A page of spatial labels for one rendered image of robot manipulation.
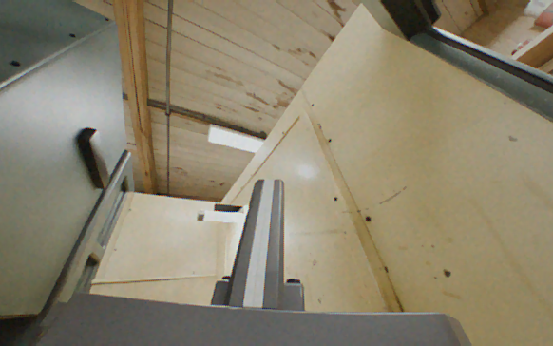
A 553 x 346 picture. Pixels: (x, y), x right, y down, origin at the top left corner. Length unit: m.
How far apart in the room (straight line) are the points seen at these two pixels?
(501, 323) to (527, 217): 0.14
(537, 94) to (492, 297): 0.27
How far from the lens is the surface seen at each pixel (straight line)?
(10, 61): 0.63
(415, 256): 0.39
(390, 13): 0.51
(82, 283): 1.38
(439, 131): 0.41
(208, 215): 0.90
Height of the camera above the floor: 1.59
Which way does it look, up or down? 36 degrees up
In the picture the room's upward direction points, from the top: 10 degrees counter-clockwise
